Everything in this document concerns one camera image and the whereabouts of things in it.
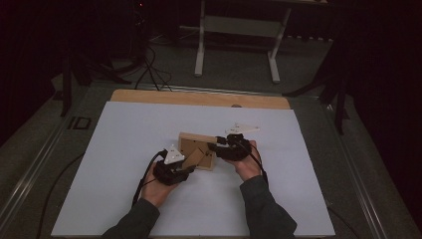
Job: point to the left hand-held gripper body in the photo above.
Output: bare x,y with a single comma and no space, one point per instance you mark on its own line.
167,174

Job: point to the person's right hand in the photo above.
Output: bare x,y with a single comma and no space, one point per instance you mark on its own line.
249,167

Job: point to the grey round table grommet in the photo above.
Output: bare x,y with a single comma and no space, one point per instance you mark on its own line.
236,106

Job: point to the wooden picture frame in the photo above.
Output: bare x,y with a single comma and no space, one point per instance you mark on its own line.
195,146

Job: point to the person's left hand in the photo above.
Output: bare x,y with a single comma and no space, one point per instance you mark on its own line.
156,192

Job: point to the white paper sheet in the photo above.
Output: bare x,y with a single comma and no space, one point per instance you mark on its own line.
132,132

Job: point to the metal floor rail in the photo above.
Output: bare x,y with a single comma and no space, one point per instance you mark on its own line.
33,172
215,90
360,186

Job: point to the white metal table frame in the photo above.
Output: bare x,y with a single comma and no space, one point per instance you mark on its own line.
239,26

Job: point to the black floor socket plate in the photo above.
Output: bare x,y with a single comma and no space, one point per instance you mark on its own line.
79,123

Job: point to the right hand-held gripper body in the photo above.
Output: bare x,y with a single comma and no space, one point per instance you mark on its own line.
235,151

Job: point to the black metal stand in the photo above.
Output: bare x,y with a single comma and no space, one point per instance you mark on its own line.
340,103
67,89

